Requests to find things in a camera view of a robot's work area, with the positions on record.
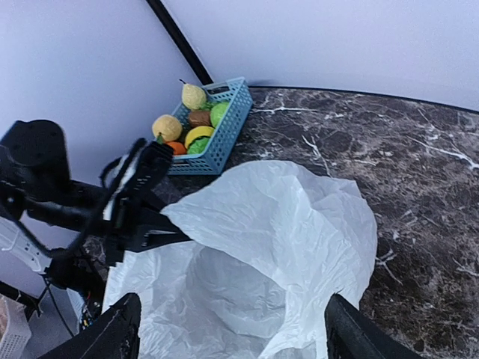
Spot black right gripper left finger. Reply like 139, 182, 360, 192
42, 292, 141, 359

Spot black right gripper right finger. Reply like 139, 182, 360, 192
325, 294, 421, 359

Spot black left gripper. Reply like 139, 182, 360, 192
104, 209, 191, 266

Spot white plastic bag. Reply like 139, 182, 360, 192
103, 161, 377, 358

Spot brown potato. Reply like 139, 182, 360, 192
188, 110, 211, 128

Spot yellow fruit slice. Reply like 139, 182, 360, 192
180, 79, 207, 111

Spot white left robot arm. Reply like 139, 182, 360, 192
1, 120, 189, 287

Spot orange fruit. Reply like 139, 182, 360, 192
166, 141, 187, 156

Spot green fruit with dark patch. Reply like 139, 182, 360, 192
187, 136, 210, 155

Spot green round fruit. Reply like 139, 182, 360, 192
210, 102, 229, 128

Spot white perforated storage basket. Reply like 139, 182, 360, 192
1, 295, 31, 358

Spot yellow lemon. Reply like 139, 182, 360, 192
184, 126, 215, 148

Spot light blue plastic basket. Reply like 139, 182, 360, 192
168, 77, 252, 176

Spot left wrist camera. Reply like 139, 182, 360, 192
100, 138, 174, 229

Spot black left corner post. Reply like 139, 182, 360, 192
146, 0, 213, 85

